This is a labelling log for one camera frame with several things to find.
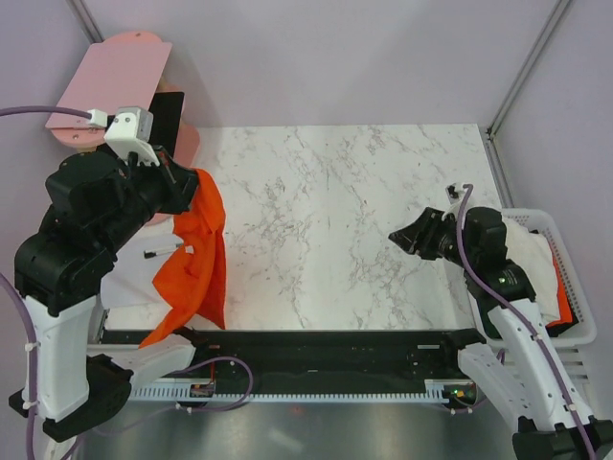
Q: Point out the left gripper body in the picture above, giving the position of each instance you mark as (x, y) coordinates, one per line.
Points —
(152, 189)

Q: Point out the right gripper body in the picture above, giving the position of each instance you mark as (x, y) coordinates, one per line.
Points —
(441, 238)

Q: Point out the orange t shirt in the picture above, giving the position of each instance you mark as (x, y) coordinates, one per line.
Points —
(193, 280)

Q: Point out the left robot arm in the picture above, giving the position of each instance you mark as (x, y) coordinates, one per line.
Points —
(98, 203)

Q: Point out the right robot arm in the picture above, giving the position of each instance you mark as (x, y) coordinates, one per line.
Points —
(547, 416)

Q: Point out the marker pen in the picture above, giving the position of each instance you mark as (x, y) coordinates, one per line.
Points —
(160, 251)

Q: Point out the black clipboard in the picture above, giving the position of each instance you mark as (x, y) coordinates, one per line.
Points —
(166, 109)

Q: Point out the pink wooden shelf stand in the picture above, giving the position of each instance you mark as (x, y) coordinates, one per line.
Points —
(188, 140)

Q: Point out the dark green t shirt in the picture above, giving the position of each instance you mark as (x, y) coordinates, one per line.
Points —
(488, 321)

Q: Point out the white t shirt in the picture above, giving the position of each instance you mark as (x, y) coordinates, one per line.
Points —
(533, 254)

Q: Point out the white laundry basket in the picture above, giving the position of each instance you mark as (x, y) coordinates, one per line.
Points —
(582, 331)

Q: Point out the white cloth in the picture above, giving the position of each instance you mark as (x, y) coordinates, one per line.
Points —
(130, 282)

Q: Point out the pink clipboard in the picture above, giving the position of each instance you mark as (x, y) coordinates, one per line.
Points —
(114, 75)

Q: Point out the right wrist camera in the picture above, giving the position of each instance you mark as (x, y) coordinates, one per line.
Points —
(457, 193)

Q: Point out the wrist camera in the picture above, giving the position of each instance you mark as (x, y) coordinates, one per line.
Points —
(457, 193)
(126, 135)

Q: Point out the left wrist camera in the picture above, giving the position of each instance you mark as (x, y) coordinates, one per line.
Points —
(126, 135)

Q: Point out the white cable duct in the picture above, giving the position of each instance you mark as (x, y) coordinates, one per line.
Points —
(169, 390)

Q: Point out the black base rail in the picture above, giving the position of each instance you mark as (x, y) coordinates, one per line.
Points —
(329, 361)

